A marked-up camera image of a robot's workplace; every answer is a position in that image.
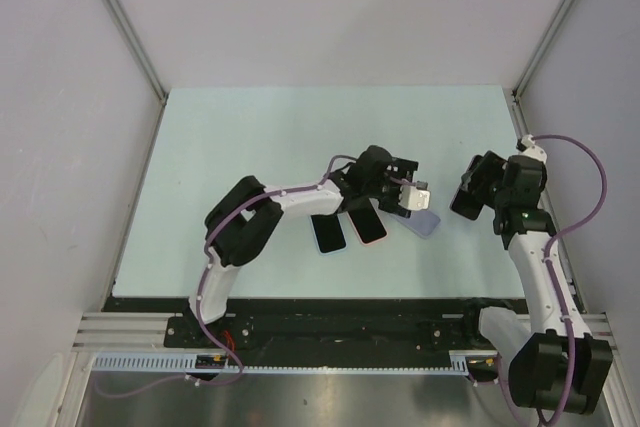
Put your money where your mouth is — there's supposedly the black smartphone pink edge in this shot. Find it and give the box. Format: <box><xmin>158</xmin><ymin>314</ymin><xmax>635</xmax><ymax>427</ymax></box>
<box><xmin>449</xmin><ymin>185</ymin><xmax>484</xmax><ymax>221</ymax></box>

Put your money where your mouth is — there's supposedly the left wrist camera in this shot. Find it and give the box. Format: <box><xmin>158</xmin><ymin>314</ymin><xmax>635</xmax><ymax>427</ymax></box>
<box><xmin>399</xmin><ymin>182</ymin><xmax>431</xmax><ymax>211</ymax></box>

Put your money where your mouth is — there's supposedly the right aluminium frame post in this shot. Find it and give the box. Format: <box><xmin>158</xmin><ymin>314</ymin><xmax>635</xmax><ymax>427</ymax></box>
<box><xmin>511</xmin><ymin>0</ymin><xmax>607</xmax><ymax>101</ymax></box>

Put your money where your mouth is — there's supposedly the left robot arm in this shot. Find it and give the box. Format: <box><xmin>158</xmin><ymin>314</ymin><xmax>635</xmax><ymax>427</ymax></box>
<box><xmin>185</xmin><ymin>145</ymin><xmax>431</xmax><ymax>347</ymax></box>

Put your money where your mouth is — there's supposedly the lilac phone case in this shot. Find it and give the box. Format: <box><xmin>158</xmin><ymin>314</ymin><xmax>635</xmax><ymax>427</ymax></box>
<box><xmin>392</xmin><ymin>210</ymin><xmax>441</xmax><ymax>239</ymax></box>

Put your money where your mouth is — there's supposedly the left aluminium frame post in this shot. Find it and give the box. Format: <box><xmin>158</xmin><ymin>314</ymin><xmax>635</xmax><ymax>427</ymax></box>
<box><xmin>101</xmin><ymin>0</ymin><xmax>168</xmax><ymax>106</ymax></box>

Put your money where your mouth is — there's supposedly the white slotted cable duct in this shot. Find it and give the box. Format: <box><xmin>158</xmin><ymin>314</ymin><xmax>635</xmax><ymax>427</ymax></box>
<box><xmin>92</xmin><ymin>350</ymin><xmax>498</xmax><ymax>376</ymax></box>

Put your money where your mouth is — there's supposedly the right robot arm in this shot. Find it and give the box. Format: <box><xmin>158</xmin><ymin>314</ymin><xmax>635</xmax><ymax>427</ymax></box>
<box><xmin>451</xmin><ymin>148</ymin><xmax>613</xmax><ymax>415</ymax></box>

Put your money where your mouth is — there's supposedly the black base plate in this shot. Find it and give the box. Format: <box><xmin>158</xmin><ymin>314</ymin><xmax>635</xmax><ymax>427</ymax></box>
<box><xmin>103</xmin><ymin>296</ymin><xmax>528</xmax><ymax>352</ymax></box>

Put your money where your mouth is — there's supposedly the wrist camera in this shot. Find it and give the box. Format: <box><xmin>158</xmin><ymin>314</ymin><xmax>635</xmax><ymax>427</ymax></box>
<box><xmin>399</xmin><ymin>182</ymin><xmax>431</xmax><ymax>211</ymax></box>
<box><xmin>516</xmin><ymin>134</ymin><xmax>547</xmax><ymax>164</ymax></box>

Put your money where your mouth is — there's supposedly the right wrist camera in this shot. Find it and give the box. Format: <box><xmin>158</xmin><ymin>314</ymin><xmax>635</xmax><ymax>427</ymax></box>
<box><xmin>516</xmin><ymin>134</ymin><xmax>547</xmax><ymax>164</ymax></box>

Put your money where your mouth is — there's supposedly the pink silicone phone case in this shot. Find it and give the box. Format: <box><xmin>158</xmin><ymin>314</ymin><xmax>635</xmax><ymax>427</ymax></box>
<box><xmin>346</xmin><ymin>208</ymin><xmax>389</xmax><ymax>247</ymax></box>

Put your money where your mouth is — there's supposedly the aluminium frame post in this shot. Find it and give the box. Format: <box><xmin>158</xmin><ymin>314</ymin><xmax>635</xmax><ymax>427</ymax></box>
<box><xmin>511</xmin><ymin>0</ymin><xmax>607</xmax><ymax>101</ymax></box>
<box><xmin>101</xmin><ymin>0</ymin><xmax>168</xmax><ymax>106</ymax></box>

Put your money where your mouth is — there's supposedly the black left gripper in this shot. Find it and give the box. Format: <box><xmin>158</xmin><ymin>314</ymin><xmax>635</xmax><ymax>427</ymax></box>
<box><xmin>361</xmin><ymin>158</ymin><xmax>416</xmax><ymax>216</ymax></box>

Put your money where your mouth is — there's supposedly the aluminium front rail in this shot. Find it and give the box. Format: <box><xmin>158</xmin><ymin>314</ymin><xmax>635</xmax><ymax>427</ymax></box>
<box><xmin>72</xmin><ymin>312</ymin><xmax>613</xmax><ymax>352</ymax></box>

